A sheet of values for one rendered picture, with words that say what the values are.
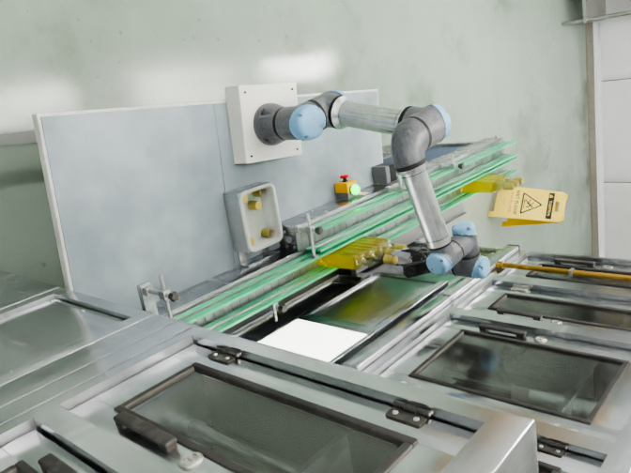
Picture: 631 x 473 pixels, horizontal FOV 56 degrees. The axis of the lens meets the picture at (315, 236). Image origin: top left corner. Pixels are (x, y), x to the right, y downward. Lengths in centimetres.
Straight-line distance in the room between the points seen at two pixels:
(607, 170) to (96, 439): 740
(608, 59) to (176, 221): 641
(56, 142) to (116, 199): 24
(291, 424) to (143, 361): 39
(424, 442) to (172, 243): 136
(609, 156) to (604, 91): 76
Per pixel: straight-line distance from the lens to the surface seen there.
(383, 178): 275
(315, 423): 93
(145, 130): 198
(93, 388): 117
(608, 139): 790
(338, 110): 208
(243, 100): 213
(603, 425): 156
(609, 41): 779
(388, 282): 233
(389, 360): 181
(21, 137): 205
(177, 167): 204
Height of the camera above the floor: 242
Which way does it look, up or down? 42 degrees down
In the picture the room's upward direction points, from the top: 95 degrees clockwise
